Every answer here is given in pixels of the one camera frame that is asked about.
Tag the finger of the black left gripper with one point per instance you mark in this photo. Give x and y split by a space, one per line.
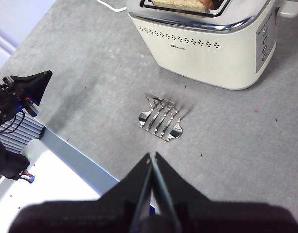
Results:
35 91
29 78

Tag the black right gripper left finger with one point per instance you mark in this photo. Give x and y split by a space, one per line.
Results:
90 216

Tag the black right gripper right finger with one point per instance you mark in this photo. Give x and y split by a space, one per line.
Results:
224 218

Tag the seeded brown bread slice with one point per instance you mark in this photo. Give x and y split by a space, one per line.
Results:
178 3

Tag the grey toaster lever knob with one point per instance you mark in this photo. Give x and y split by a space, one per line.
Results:
288 9

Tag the silver metal toast rack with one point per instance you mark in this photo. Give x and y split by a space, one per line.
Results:
173 132

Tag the cream two-slot toaster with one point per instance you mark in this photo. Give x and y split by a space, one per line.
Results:
212 63

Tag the grey ribbed panel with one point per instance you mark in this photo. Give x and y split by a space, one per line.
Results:
22 136

